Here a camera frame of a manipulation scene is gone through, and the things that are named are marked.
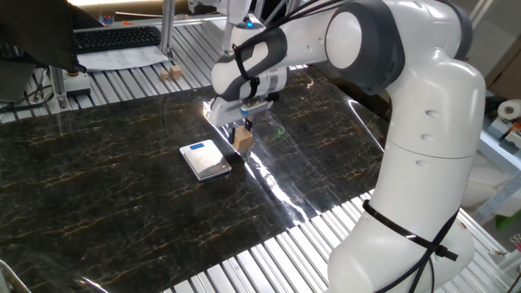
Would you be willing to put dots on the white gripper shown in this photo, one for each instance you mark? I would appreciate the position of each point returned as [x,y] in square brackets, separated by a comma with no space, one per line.
[224,114]

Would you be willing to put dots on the light wooden cube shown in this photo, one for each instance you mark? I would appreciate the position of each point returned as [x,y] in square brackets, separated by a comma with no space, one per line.
[243,141]

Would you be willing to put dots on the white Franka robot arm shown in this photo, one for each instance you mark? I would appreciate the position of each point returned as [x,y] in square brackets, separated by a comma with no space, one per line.
[427,163]

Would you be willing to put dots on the silver digital pocket scale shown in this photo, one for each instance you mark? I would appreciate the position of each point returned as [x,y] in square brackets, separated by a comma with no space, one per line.
[205,160]

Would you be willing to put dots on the small wooden cube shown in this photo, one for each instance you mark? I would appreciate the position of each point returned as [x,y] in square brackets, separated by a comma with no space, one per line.
[176,72]

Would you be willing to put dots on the tiny wooden block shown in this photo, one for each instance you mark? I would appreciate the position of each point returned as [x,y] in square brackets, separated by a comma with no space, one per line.
[164,75]

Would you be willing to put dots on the white paper sheet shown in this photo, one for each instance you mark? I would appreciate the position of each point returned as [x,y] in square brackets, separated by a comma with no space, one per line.
[122,60]

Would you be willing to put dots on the black marble pattern mat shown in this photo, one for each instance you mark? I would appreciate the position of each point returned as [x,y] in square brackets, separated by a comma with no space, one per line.
[102,183]

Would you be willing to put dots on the black computer keyboard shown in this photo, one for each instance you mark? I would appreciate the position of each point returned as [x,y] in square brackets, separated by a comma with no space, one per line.
[118,38]

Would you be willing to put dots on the black monitor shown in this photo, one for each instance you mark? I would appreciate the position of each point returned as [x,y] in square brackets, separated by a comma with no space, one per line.
[36,32]

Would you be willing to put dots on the grey slotted angle bar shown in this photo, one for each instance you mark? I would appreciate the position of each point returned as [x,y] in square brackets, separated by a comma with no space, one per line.
[496,199]

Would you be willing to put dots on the white tape roll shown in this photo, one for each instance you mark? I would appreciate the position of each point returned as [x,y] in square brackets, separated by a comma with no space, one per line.
[510,109]

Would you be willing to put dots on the brown cardboard box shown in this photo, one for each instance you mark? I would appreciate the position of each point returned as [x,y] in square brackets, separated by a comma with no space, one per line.
[506,73]

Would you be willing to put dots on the green plastic item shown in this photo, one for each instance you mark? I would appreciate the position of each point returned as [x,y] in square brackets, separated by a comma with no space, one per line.
[509,221]

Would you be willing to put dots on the metal binder clips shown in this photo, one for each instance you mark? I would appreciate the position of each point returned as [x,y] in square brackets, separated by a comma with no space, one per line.
[516,242]

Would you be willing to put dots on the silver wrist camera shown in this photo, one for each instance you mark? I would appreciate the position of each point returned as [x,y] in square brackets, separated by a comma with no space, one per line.
[256,108]

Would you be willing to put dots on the aluminium frame post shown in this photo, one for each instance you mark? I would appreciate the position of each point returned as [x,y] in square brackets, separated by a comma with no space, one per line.
[59,87]
[167,24]

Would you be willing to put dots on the curved metal frame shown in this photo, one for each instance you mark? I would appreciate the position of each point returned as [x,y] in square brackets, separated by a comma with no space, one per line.
[10,272]

